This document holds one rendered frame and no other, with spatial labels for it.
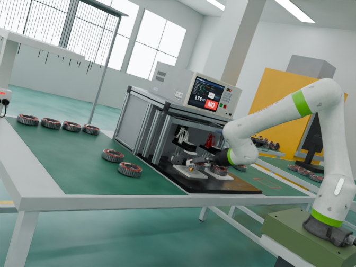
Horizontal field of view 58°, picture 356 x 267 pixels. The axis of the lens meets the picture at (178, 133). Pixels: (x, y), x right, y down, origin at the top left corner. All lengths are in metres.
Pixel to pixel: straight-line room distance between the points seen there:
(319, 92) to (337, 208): 0.46
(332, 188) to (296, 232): 0.23
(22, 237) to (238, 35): 5.25
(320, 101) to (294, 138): 4.01
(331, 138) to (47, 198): 1.19
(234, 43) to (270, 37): 2.68
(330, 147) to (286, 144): 3.90
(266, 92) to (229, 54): 0.93
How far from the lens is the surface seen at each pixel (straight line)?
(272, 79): 5.85
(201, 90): 1.89
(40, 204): 1.16
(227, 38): 6.05
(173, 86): 1.95
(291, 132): 5.47
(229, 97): 2.08
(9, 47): 1.94
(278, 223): 1.45
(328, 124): 1.60
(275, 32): 8.50
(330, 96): 1.43
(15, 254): 1.29
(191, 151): 1.87
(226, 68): 5.91
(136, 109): 1.98
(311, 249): 1.41
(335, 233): 1.48
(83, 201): 1.22
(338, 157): 1.60
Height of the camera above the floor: 1.24
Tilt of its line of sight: 9 degrees down
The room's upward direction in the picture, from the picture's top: 19 degrees clockwise
